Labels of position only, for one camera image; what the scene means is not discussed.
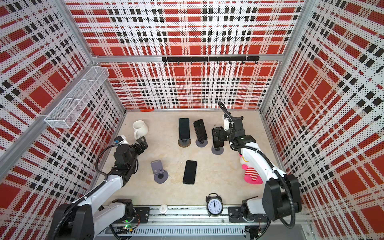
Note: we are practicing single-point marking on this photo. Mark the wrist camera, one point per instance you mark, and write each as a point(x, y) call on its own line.
point(228, 121)
point(121, 140)

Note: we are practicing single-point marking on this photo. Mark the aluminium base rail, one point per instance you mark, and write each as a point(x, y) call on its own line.
point(194, 222)

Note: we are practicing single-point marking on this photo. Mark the white ceramic mug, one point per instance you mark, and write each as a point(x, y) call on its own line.
point(140, 129)

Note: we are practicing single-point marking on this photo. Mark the white round button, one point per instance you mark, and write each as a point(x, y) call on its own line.
point(163, 209)

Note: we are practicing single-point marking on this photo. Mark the black phone stand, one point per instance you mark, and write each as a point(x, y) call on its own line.
point(218, 144)

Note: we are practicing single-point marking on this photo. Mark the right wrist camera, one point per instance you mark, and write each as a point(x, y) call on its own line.
point(228, 121)

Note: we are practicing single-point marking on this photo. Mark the pink plush owl toy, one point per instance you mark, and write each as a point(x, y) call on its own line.
point(251, 176)

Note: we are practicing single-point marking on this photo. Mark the black phone purple edge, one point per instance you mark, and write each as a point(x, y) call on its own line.
point(200, 130)

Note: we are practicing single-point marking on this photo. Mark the white wire mesh basket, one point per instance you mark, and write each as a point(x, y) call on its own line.
point(69, 109)

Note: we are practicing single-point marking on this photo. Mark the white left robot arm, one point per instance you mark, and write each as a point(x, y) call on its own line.
point(86, 217)

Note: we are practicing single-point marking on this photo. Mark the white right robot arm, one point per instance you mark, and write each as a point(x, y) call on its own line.
point(281, 197)

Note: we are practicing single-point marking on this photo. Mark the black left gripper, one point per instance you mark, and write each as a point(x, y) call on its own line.
point(143, 144)

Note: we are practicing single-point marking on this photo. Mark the grey phone stand front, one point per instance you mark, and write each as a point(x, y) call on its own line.
point(160, 175)

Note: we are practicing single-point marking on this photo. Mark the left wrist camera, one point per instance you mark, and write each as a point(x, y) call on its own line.
point(121, 140)

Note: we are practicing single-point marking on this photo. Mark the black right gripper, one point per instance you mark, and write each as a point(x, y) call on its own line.
point(215, 132)

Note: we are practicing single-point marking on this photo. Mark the black wall hook rail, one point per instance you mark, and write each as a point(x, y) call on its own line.
point(211, 59)

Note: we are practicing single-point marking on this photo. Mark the black phone green edge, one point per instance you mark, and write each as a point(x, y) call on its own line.
point(184, 129)

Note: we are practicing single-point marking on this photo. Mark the black alarm clock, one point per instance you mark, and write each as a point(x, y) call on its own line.
point(214, 205)

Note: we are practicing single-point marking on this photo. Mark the grey phone stand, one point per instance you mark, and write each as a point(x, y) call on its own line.
point(201, 144)
point(217, 151)
point(160, 175)

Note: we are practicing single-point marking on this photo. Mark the grey phone stand right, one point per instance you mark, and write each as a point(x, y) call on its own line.
point(217, 151)

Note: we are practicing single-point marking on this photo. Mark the grey phone stand middle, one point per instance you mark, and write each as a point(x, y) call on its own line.
point(201, 144)

